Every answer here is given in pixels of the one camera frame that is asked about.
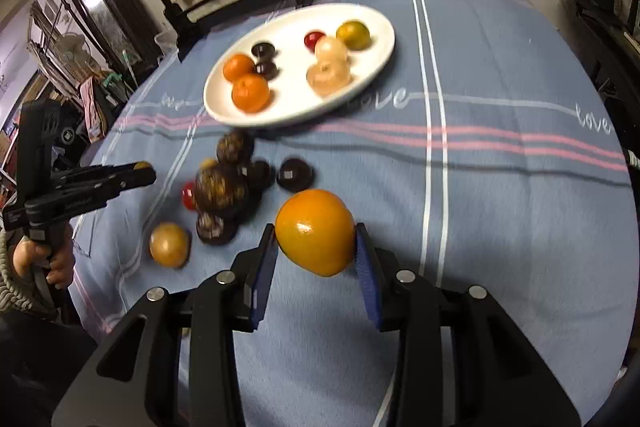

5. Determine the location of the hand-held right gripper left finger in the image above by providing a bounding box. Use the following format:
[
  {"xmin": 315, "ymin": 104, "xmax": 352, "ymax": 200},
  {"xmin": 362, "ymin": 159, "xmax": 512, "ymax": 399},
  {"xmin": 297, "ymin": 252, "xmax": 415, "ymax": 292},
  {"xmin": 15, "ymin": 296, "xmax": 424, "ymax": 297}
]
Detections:
[{"xmin": 52, "ymin": 223, "xmax": 279, "ymax": 427}]

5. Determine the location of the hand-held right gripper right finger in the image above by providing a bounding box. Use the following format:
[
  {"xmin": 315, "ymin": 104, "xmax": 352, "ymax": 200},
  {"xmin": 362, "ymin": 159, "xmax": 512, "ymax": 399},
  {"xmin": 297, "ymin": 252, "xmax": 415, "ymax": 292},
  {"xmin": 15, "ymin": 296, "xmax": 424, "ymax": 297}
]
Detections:
[{"xmin": 354, "ymin": 223, "xmax": 583, "ymax": 427}]

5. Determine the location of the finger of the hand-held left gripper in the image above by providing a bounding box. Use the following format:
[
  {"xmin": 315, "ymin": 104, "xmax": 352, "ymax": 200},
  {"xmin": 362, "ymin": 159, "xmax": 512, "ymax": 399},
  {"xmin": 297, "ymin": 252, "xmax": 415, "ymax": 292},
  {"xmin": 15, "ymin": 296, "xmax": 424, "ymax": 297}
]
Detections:
[
  {"xmin": 62, "ymin": 168, "xmax": 157, "ymax": 198},
  {"xmin": 57, "ymin": 162, "xmax": 138, "ymax": 178}
]

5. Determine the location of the orange cherry tomato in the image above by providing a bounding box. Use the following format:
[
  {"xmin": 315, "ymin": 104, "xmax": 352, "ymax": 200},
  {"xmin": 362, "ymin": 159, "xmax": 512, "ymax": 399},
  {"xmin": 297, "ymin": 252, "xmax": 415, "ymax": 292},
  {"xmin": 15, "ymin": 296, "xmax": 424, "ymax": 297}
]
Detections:
[{"xmin": 275, "ymin": 188, "xmax": 357, "ymax": 278}]

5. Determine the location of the large tan loquat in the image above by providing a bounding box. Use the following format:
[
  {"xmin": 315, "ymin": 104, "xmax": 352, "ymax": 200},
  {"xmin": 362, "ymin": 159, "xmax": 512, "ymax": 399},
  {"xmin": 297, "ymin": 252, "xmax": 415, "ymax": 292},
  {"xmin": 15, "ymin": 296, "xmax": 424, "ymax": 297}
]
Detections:
[{"xmin": 149, "ymin": 222, "xmax": 192, "ymax": 269}]

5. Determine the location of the large orange mandarin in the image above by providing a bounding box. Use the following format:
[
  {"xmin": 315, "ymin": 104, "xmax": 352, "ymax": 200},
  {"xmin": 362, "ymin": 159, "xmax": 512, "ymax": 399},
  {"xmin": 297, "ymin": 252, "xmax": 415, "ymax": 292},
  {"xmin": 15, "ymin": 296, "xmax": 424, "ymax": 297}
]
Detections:
[{"xmin": 231, "ymin": 74, "xmax": 271, "ymax": 114}]

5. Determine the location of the small orange mandarin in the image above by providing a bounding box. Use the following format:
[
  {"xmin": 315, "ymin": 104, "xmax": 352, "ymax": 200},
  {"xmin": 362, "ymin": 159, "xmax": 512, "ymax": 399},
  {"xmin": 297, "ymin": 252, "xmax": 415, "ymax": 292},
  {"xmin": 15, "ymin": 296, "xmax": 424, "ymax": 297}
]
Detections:
[{"xmin": 222, "ymin": 54, "xmax": 256, "ymax": 84}]

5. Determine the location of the white round plate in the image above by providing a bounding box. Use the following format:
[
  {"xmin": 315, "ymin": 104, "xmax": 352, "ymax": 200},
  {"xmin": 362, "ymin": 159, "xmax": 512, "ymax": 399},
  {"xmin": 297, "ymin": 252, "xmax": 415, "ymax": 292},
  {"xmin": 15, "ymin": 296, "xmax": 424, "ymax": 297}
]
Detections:
[{"xmin": 203, "ymin": 3, "xmax": 396, "ymax": 128}]

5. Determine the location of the yellow cherry tomato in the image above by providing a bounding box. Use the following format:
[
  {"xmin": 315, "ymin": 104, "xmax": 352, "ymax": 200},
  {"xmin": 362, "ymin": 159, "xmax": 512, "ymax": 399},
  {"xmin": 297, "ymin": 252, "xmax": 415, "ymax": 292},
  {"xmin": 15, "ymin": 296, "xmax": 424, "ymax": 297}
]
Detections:
[{"xmin": 336, "ymin": 21, "xmax": 372, "ymax": 52}]

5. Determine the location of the person's left forearm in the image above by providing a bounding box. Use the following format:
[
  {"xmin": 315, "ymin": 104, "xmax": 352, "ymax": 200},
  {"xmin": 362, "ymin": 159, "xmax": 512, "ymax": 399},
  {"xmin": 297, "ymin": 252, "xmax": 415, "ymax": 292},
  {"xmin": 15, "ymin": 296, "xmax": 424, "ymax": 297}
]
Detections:
[{"xmin": 0, "ymin": 227, "xmax": 56, "ymax": 318}]

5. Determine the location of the person's left hand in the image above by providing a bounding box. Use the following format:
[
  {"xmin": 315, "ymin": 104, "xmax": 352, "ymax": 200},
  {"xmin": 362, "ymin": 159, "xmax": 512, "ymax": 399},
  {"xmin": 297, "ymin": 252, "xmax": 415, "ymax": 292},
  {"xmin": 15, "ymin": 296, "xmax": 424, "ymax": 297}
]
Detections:
[{"xmin": 14, "ymin": 234, "xmax": 77, "ymax": 292}]

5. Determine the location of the white standing fan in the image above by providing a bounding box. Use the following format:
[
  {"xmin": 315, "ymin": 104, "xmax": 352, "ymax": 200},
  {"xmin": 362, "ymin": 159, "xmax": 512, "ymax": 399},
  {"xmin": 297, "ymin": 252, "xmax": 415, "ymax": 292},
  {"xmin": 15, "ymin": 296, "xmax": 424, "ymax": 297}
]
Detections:
[{"xmin": 50, "ymin": 32, "xmax": 93, "ymax": 72}]

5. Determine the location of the blue striped tablecloth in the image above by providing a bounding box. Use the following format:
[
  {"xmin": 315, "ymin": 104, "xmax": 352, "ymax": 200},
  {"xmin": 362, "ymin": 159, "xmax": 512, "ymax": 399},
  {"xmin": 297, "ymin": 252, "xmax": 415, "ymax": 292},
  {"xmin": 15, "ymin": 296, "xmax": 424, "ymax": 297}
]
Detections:
[{"xmin": 67, "ymin": 0, "xmax": 633, "ymax": 427}]

